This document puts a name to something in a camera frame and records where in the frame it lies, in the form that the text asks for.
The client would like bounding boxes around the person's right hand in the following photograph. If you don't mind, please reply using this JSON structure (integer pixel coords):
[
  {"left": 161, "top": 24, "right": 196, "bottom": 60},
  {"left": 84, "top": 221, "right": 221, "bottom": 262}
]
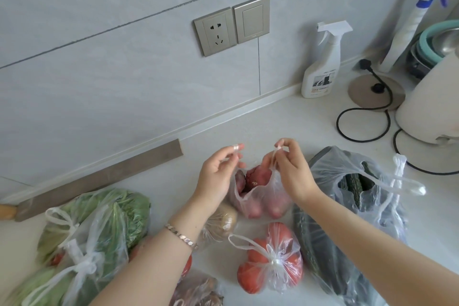
[{"left": 262, "top": 138, "right": 322, "bottom": 206}]

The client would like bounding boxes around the person's left hand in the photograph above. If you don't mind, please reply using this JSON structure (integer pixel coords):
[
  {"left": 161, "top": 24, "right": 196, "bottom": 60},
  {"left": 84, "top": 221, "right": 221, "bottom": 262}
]
[{"left": 194, "top": 144, "right": 247, "bottom": 211}]

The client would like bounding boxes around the clear bag of sweet potatoes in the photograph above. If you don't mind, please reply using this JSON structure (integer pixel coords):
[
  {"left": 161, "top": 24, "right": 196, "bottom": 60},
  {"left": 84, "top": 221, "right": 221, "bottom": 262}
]
[{"left": 229, "top": 147, "right": 293, "bottom": 220}]

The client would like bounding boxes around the person's right forearm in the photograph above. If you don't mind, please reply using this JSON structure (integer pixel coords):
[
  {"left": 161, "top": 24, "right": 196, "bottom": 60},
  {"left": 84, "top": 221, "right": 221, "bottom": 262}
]
[{"left": 292, "top": 189, "right": 459, "bottom": 306}]

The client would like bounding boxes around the red tomato under forearm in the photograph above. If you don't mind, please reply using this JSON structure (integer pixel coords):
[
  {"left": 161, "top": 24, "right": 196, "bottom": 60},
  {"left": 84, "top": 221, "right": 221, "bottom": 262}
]
[{"left": 180, "top": 255, "right": 193, "bottom": 278}]

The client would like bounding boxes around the person's left forearm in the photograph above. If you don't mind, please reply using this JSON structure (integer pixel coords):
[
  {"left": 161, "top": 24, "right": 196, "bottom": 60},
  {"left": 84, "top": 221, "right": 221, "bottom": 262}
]
[{"left": 88, "top": 199, "right": 224, "bottom": 306}]

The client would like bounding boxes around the red sweet potato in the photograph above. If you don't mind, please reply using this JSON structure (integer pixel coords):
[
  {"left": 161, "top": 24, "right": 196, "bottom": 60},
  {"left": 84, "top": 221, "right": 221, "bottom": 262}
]
[
  {"left": 235, "top": 170, "right": 247, "bottom": 196},
  {"left": 244, "top": 197, "right": 263, "bottom": 220},
  {"left": 265, "top": 191, "right": 292, "bottom": 219},
  {"left": 246, "top": 165, "right": 274, "bottom": 189}
]

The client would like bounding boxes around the clear bag with brown potato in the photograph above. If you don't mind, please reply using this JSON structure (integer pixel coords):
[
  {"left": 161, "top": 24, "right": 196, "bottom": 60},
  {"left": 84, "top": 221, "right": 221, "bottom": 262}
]
[{"left": 198, "top": 202, "right": 239, "bottom": 250}]

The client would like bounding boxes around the clear bag of tomatoes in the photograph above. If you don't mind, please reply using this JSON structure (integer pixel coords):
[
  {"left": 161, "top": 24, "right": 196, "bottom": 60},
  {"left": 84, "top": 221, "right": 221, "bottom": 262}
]
[{"left": 228, "top": 222, "right": 304, "bottom": 295}]

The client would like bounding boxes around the white spray bottle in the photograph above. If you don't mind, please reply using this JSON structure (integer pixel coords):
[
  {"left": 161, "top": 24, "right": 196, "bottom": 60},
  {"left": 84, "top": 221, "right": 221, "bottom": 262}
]
[{"left": 301, "top": 20, "right": 354, "bottom": 99}]

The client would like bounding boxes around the clear bag of cucumbers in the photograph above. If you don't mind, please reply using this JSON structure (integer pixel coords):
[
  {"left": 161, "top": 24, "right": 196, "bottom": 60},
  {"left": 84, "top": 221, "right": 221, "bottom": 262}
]
[{"left": 292, "top": 146, "right": 427, "bottom": 306}]

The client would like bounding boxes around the beige round kettle base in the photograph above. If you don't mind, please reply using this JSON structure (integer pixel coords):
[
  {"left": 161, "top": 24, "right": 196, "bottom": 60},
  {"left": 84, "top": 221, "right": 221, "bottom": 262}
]
[{"left": 347, "top": 74, "right": 406, "bottom": 112}]

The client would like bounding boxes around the clear bag of brown vegetables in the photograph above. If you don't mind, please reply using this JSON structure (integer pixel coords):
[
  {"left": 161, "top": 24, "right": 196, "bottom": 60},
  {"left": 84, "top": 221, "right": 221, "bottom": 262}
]
[{"left": 169, "top": 269, "right": 226, "bottom": 306}]

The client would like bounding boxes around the clear bag of leafy greens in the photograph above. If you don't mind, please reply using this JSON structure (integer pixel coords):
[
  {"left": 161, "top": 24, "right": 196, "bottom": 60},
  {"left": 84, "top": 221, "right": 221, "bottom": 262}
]
[{"left": 36, "top": 188, "right": 152, "bottom": 270}]

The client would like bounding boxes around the white electric kettle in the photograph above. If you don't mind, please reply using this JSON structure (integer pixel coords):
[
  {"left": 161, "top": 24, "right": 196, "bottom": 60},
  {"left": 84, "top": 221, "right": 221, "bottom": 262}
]
[{"left": 395, "top": 50, "right": 459, "bottom": 145}]

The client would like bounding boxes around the spray bottle with blue trigger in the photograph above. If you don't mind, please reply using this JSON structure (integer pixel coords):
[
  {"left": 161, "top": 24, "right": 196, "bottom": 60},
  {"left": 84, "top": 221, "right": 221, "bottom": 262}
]
[{"left": 378, "top": 0, "right": 459, "bottom": 74}]

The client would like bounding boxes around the steel bowl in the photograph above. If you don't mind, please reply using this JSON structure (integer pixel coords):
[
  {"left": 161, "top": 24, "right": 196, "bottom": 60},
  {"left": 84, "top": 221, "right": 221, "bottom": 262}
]
[{"left": 431, "top": 28, "right": 459, "bottom": 56}]

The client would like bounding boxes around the clear bag of pale greens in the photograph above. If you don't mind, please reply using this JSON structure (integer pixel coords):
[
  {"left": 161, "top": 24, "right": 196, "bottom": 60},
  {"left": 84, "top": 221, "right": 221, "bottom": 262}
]
[{"left": 5, "top": 238, "right": 130, "bottom": 306}]

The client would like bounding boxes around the silver bracelet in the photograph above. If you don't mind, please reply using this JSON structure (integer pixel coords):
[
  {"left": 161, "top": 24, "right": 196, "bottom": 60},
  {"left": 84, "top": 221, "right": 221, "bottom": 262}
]
[{"left": 164, "top": 223, "right": 199, "bottom": 250}]

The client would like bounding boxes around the grey wall socket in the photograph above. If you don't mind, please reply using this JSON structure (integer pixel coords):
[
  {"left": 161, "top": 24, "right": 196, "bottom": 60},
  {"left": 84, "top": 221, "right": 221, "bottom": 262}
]
[{"left": 193, "top": 7, "right": 238, "bottom": 57}]

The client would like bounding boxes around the black power cable with plug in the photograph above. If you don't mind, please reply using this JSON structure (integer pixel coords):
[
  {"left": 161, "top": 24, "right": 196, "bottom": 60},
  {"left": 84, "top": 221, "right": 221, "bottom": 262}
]
[{"left": 336, "top": 59, "right": 393, "bottom": 143}]

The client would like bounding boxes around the black appliance cable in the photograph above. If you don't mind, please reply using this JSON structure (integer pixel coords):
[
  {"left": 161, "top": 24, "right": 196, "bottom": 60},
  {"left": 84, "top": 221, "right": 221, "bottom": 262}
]
[{"left": 393, "top": 128, "right": 459, "bottom": 176}]

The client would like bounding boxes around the long knife with wooden handle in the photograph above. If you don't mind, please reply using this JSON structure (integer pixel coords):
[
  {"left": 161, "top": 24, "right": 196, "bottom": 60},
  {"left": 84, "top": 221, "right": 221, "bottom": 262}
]
[{"left": 0, "top": 139, "right": 184, "bottom": 223}]

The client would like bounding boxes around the grey wall switch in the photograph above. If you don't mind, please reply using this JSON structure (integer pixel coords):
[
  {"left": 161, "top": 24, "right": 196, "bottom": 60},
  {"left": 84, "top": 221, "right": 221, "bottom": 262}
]
[{"left": 232, "top": 0, "right": 271, "bottom": 45}]

